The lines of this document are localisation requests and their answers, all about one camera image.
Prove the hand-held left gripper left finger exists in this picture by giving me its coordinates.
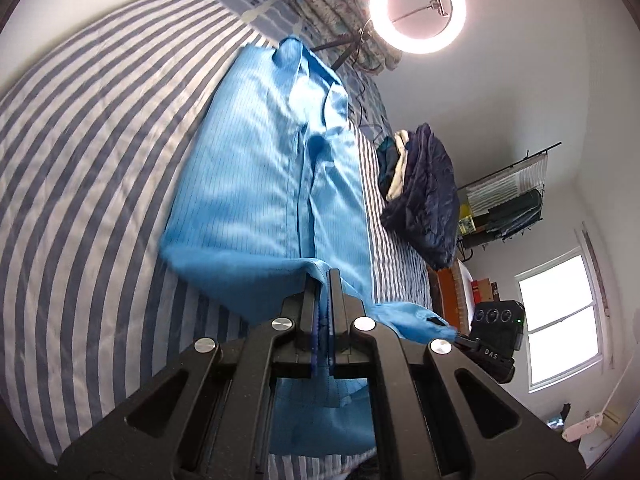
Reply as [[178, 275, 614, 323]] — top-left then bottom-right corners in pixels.
[[57, 279, 323, 480]]

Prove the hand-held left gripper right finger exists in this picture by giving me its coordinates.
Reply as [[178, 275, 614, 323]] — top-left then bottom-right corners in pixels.
[[326, 268, 587, 480]]

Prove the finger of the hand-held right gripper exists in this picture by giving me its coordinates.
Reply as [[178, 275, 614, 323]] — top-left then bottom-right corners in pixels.
[[429, 316, 483, 354]]

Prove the blue pinstriped garment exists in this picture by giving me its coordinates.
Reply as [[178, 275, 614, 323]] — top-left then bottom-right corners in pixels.
[[160, 35, 458, 457]]

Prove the pile of dark clothes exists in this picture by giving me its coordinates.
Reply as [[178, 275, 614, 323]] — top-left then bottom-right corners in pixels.
[[381, 122, 461, 272]]

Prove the red box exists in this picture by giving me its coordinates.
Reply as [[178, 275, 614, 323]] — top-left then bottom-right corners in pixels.
[[472, 278, 501, 307]]

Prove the window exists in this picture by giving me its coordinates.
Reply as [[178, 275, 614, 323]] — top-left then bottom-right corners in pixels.
[[516, 245, 610, 394]]

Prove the white pink device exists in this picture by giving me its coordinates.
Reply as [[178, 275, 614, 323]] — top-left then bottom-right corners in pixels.
[[560, 410, 622, 442]]

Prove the cream folded garment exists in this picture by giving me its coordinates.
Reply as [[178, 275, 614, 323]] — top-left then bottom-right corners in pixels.
[[384, 130, 414, 200]]

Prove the teal folded garment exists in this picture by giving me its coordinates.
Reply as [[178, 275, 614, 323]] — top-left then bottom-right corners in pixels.
[[376, 137, 401, 187]]

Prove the blue white striped quilt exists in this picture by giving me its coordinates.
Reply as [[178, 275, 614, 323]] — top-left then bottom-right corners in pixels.
[[0, 0, 437, 480]]

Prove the folded floral quilt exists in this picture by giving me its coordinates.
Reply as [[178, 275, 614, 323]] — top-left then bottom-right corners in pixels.
[[281, 0, 404, 75]]

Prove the orange wooden bed frame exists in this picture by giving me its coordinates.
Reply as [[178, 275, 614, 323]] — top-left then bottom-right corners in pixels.
[[429, 259, 475, 337]]

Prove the black wall rack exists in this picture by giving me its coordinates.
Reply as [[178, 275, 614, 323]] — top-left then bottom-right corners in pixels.
[[456, 142, 563, 262]]

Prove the thin black light cable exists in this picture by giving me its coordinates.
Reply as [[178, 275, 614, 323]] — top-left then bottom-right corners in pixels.
[[349, 74, 397, 143]]

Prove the ring light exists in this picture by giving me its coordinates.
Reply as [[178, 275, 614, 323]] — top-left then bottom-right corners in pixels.
[[368, 0, 467, 56]]

